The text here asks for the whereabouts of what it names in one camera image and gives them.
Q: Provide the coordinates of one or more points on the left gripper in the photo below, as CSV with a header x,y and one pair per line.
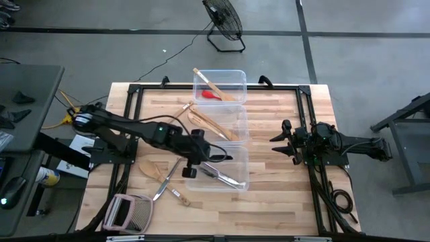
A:
x,y
198,148

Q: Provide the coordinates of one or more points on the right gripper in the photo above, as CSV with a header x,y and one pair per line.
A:
x,y
300,142

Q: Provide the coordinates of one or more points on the wooden angled spatula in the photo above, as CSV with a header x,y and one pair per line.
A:
x,y
215,122

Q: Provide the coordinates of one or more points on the wooden slotted spatula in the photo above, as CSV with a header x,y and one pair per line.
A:
x,y
184,108

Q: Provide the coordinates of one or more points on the red silicone spatula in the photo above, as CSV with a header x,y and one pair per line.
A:
x,y
208,94

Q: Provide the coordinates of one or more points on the long wooden turner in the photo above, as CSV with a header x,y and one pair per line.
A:
x,y
215,88

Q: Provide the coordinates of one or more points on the wooden spoon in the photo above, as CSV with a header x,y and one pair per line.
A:
x,y
148,168

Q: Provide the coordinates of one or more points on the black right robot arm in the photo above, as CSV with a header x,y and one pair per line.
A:
x,y
363,148

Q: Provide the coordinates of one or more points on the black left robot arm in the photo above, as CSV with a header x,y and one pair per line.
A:
x,y
134,129

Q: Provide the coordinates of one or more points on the clear plastic bin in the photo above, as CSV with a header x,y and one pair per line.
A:
x,y
235,168
235,117
231,79

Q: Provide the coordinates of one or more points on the black metal stand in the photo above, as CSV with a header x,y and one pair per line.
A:
x,y
406,141

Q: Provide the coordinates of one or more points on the black floor fan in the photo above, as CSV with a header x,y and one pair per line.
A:
x,y
223,18

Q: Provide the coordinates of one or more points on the white booklet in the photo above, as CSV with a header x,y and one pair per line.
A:
x,y
72,170

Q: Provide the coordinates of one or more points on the white and yellow can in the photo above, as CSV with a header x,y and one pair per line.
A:
x,y
47,176

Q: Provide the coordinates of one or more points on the grey side table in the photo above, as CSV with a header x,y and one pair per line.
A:
x,y
33,80

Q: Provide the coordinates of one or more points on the black plastic part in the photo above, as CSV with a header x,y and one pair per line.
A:
x,y
23,98
18,115
6,123

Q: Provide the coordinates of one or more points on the dark desk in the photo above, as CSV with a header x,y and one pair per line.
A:
x,y
20,222

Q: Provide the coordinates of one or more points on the black computer mouse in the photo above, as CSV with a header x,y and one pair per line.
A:
x,y
11,191

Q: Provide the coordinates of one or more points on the clear plastic packet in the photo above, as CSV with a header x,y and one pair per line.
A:
x,y
4,139

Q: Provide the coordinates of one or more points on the person's shoe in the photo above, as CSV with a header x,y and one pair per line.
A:
x,y
10,4
5,21

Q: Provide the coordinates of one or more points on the black aluminium table frame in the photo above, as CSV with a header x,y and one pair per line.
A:
x,y
268,87

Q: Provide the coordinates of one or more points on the silver bracket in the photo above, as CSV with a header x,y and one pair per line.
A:
x,y
126,238
312,239

